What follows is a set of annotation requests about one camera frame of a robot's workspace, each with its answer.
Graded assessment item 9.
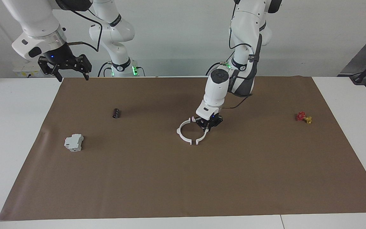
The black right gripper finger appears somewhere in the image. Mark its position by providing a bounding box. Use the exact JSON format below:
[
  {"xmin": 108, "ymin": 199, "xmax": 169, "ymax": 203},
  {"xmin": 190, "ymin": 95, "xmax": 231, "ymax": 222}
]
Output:
[
  {"xmin": 79, "ymin": 54, "xmax": 92, "ymax": 81},
  {"xmin": 52, "ymin": 66, "xmax": 64, "ymax": 82}
]

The white half-ring pipe clamp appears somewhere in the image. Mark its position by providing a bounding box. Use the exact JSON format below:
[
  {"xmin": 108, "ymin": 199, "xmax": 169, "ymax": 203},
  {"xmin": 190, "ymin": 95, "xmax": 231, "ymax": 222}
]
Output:
[
  {"xmin": 176, "ymin": 118, "xmax": 192, "ymax": 145},
  {"xmin": 191, "ymin": 117, "xmax": 209, "ymax": 145}
]

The white power strip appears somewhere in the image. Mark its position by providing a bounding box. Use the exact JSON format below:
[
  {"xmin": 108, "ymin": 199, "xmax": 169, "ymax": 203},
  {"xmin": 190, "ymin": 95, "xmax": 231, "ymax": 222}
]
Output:
[{"xmin": 12, "ymin": 62, "xmax": 44, "ymax": 78}]

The brown paper mat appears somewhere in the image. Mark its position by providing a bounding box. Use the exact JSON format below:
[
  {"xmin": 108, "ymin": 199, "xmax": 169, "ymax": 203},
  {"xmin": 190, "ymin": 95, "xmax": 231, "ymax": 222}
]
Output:
[{"xmin": 0, "ymin": 76, "xmax": 366, "ymax": 221}]

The white circuit breaker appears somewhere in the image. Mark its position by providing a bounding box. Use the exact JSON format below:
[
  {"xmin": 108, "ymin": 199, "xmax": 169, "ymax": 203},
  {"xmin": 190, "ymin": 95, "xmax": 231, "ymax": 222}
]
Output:
[{"xmin": 64, "ymin": 134, "xmax": 84, "ymax": 152}]

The black right base cable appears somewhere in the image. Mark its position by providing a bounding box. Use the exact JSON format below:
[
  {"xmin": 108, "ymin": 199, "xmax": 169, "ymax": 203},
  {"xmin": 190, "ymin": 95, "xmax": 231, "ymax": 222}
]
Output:
[{"xmin": 98, "ymin": 61, "xmax": 112, "ymax": 77}]

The black base cable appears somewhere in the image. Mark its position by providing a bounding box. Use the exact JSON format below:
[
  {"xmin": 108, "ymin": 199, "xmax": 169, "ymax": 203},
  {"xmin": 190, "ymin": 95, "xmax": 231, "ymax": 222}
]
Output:
[
  {"xmin": 206, "ymin": 62, "xmax": 223, "ymax": 76},
  {"xmin": 98, "ymin": 61, "xmax": 112, "ymax": 77}
]

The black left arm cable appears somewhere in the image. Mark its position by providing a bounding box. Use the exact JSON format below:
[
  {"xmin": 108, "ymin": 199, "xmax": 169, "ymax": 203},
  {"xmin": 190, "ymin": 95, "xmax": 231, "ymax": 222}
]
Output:
[{"xmin": 223, "ymin": 0, "xmax": 263, "ymax": 109}]

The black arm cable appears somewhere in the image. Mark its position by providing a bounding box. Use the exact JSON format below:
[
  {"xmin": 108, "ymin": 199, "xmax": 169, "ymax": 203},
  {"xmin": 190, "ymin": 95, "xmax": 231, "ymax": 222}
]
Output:
[
  {"xmin": 54, "ymin": 0, "xmax": 103, "ymax": 52},
  {"xmin": 223, "ymin": 0, "xmax": 263, "ymax": 109}
]

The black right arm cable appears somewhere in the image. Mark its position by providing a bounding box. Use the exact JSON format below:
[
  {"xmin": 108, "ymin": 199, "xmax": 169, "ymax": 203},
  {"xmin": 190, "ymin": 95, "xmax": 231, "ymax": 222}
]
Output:
[{"xmin": 54, "ymin": 0, "xmax": 103, "ymax": 52}]

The black left base cable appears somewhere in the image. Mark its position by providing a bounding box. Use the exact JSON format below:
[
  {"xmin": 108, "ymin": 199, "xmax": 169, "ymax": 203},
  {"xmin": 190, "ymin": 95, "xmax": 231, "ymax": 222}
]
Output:
[{"xmin": 206, "ymin": 62, "xmax": 223, "ymax": 76}]

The red-handled brass valve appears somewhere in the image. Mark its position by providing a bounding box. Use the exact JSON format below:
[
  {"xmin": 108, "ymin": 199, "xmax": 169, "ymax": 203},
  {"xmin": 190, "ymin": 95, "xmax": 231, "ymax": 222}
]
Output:
[{"xmin": 296, "ymin": 111, "xmax": 313, "ymax": 124}]

